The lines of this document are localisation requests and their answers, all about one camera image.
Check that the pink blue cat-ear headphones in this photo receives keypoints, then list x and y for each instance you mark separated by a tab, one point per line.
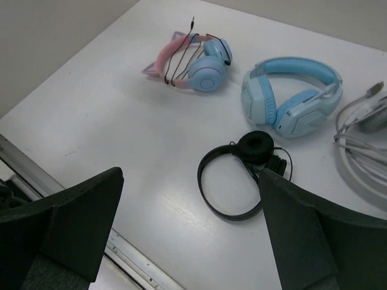
205	73

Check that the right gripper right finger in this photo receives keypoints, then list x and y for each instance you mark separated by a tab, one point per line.
318	244

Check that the black on-ear headphones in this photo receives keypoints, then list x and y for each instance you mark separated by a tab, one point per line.
228	175

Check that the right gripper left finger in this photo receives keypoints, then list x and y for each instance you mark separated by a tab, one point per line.
58	242

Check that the light blue headphones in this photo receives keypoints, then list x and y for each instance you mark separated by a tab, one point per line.
301	114

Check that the aluminium rail front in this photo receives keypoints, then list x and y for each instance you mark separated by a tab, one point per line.
122	266

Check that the grey white gaming headset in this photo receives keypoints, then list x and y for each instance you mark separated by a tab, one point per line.
361	164

